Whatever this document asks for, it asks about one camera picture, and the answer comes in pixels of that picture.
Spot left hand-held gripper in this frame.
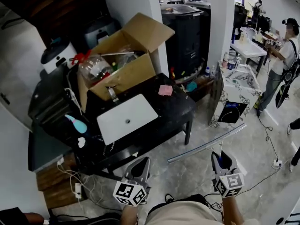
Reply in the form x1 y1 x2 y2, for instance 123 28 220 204
112 157 151 207

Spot black marble sink counter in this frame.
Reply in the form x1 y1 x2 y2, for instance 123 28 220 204
74 72 197 176

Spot tall black cabinet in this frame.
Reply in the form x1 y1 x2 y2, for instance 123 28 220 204
161 4 211 81

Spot person's left forearm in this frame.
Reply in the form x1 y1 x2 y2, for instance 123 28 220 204
120 202 139 225

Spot white appliance with black lid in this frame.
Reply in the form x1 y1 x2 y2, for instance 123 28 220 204
40 40 78 75

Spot black floor cable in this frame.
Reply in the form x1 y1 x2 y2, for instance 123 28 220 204
256 109 279 161

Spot light blue handheld tool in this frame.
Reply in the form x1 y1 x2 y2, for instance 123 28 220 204
64 114 88 134

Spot clear plastic jar red handle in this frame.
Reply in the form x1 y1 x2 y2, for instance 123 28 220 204
71 49 113 87

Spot person's beige shorts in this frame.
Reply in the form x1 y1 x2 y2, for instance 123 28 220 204
144 200 225 225

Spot white cable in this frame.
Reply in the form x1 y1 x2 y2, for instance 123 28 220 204
57 157 122 212

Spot white marble cabinet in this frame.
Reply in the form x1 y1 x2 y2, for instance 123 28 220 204
208 60 262 128

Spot black low cabinet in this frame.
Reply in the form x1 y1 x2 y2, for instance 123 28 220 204
27 70 79 132

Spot pink sponge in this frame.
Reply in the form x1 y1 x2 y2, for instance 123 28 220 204
158 84 173 97

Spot white floor power socket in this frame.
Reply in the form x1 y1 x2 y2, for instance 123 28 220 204
271 159 284 170

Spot grey rounded kitchen appliance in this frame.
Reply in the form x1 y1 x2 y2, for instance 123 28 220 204
83 17 122 49

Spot white rectangular sink basin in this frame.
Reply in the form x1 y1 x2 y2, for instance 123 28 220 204
96 93 159 146

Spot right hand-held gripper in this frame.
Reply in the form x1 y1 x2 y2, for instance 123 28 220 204
210 150 246 199

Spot black cooktop panel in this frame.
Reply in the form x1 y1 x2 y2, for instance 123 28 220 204
217 100 248 124

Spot white power strip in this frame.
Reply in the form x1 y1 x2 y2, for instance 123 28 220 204
74 182 83 199

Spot long metal squeegee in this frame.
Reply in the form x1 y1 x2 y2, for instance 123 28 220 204
167 123 248 164

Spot person's right forearm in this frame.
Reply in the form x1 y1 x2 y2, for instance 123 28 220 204
221 194 242 225

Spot open cardboard box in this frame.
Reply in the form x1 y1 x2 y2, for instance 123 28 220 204
77 12 176 113

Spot white table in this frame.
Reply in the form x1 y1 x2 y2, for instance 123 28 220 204
230 39 268 75

